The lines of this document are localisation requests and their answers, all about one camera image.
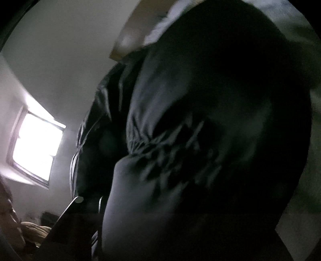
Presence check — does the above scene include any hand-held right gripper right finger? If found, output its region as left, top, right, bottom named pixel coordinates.
left=261, top=229, right=294, bottom=261

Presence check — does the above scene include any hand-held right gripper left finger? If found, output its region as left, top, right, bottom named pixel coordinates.
left=33, top=196, right=106, bottom=261

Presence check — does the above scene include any black hooded puffer jacket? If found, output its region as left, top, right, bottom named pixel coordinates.
left=71, top=0, right=313, bottom=261

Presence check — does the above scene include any tan cushion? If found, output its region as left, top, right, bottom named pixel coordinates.
left=20, top=221, right=53, bottom=243

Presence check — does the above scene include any bright window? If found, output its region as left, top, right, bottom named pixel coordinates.
left=7, top=107, right=67, bottom=187

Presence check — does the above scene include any wooden bed headboard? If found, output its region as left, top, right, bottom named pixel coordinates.
left=109, top=0, right=176, bottom=61

